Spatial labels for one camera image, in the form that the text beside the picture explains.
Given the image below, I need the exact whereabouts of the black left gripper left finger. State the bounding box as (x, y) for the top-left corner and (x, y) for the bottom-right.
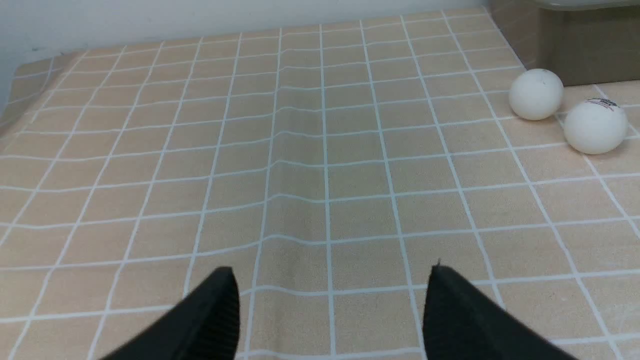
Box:
(103, 266), (241, 360)

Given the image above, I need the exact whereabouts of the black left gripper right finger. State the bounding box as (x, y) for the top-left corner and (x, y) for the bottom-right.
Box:
(423, 264), (573, 360)

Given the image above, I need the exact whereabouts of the white ball with logo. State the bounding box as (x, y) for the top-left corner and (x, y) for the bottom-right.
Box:
(563, 98), (629, 155)

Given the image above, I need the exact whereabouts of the plain white ball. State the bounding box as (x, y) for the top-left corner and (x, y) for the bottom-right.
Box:
(509, 68), (565, 121)

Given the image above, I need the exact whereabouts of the beige checkered tablecloth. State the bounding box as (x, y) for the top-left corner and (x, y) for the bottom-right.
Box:
(0, 7), (640, 360)

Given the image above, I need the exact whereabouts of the olive green plastic bin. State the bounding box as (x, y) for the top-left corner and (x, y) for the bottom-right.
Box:
(487, 0), (640, 86)

